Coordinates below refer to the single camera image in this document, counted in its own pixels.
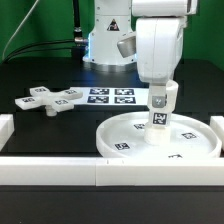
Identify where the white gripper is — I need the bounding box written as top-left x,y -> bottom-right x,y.
117,17 -> 186,117

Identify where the white round table top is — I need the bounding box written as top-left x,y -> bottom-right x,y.
96,111 -> 222,159

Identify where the white fiducial marker sheet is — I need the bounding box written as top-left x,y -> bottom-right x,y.
73,87 -> 148,106

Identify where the white right fence block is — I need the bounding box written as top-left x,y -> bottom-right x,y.
210,116 -> 224,150

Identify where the white fence block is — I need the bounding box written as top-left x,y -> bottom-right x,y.
0,114 -> 14,151
210,116 -> 224,150

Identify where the white cross-shaped table base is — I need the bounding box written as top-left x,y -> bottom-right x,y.
15,86 -> 83,117

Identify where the white left fence block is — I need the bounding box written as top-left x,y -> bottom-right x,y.
0,114 -> 14,151

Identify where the white front fence bar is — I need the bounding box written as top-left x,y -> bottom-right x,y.
0,157 -> 224,186

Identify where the black vertical cable connector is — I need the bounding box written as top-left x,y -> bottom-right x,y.
72,0 -> 88,46

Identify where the black cable bundle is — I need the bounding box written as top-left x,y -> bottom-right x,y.
1,39 -> 88,64

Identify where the grey thin cable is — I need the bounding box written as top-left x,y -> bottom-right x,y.
1,0 -> 41,61

